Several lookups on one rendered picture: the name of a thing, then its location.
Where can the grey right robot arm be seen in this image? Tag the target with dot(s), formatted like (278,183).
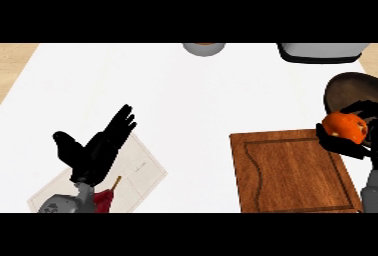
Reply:
(370,196)

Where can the grey round pot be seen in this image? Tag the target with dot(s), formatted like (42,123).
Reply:
(204,48)

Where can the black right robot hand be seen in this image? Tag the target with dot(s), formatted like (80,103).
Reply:
(345,145)

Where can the dark brown pan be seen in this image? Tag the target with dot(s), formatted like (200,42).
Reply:
(351,90)

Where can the brown wooden cutting board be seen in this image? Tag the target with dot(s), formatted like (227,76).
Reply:
(294,173)

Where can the grey appliance with black base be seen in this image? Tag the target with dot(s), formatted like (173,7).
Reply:
(320,52)

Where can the dark red vegetable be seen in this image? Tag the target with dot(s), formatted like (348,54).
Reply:
(104,200)

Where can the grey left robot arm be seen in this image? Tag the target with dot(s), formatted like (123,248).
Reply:
(74,201)

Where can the orange squash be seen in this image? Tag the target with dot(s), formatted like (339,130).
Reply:
(346,127)

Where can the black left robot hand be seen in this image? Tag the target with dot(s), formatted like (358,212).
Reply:
(97,151)

